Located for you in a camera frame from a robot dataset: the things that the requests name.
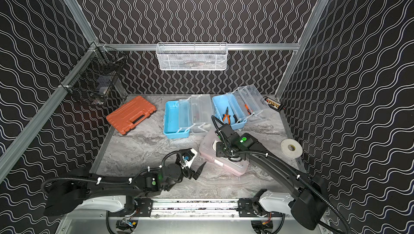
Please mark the white tape roll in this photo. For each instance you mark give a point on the white tape roll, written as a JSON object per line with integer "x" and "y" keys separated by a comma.
{"x": 291, "y": 148}

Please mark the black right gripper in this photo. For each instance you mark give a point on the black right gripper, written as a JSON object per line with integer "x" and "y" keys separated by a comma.
{"x": 219, "y": 152}

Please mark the blue toolbox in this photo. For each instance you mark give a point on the blue toolbox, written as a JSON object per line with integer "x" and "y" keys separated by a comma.
{"x": 188, "y": 116}
{"x": 235, "y": 100}

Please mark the pink toolbox with clear lid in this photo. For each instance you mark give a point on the pink toolbox with clear lid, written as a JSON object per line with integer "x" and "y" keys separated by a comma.
{"x": 208, "y": 150}

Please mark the screwdriver bit holder box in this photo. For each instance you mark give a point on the screwdriver bit holder box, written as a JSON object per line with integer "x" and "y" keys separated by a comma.
{"x": 273, "y": 104}

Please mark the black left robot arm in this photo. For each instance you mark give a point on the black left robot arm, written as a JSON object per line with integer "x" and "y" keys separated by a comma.
{"x": 80, "y": 187}

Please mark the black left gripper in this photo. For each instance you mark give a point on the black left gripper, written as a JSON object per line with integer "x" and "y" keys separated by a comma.
{"x": 192, "y": 171}

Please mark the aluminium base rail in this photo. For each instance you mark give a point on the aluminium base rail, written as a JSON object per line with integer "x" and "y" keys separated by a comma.
{"x": 197, "y": 208}

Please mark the orange handled pliers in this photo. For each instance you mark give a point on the orange handled pliers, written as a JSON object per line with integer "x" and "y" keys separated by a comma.
{"x": 226, "y": 117}

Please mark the black wire basket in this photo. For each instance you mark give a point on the black wire basket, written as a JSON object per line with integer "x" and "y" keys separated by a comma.
{"x": 94, "y": 83}

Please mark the orange screwdriver in tray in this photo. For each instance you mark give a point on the orange screwdriver in tray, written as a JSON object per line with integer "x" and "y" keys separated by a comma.
{"x": 248, "y": 109}

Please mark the red plastic tool case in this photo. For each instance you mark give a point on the red plastic tool case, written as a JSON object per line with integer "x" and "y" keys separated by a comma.
{"x": 128, "y": 116}

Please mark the white wire mesh basket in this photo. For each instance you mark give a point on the white wire mesh basket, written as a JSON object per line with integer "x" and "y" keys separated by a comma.
{"x": 192, "y": 56}

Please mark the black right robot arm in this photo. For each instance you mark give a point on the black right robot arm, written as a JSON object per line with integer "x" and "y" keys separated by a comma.
{"x": 309, "y": 193}

